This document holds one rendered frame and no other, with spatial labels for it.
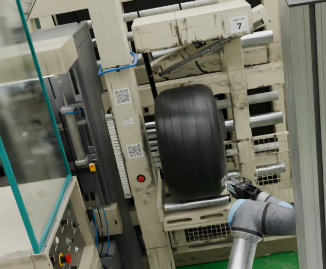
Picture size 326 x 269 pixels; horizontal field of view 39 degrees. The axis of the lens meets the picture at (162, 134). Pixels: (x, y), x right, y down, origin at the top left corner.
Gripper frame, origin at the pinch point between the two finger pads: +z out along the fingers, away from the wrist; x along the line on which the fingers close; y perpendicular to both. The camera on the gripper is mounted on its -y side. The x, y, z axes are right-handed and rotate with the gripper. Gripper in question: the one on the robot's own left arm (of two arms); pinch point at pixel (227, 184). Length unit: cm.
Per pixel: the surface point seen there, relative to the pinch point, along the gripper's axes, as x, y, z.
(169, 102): -5.4, 38.0, 28.5
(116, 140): 20, 27, 48
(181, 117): -2.4, 35.1, 18.8
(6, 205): 79, 47, 41
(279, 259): -28, -123, 16
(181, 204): 17.2, -9.6, 20.0
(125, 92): 5, 48, 44
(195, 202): 12.1, -11.0, 15.2
